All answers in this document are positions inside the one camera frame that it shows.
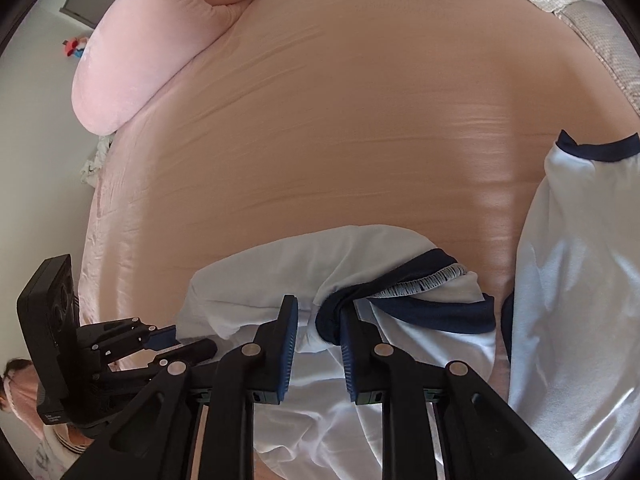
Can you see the person's body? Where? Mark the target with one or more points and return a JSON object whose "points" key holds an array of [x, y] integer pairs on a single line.
{"points": [[15, 390]]}

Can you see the white shirt with navy hem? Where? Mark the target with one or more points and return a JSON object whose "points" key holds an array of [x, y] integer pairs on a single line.
{"points": [[300, 270]]}

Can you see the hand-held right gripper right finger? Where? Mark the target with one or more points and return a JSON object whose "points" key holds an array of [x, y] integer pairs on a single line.
{"points": [[347, 355]]}

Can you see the white crumpled cloth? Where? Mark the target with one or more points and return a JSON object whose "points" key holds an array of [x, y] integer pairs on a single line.
{"points": [[95, 160]]}

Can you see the red and blue plush doll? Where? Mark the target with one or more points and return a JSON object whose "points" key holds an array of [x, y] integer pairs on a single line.
{"points": [[75, 47]]}

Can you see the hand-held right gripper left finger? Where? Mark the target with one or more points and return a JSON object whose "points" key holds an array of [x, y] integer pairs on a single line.
{"points": [[289, 345]]}

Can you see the pink rolled duvet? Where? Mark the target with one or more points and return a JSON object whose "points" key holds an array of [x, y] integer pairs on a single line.
{"points": [[165, 35]]}

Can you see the bed with pink sheet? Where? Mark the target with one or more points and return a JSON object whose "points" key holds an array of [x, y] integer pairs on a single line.
{"points": [[350, 110]]}

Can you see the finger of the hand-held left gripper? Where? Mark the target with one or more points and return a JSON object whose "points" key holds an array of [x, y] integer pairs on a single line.
{"points": [[197, 349], [162, 337]]}

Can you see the white jacket with navy collar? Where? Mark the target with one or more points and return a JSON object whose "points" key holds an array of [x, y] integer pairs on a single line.
{"points": [[575, 260]]}

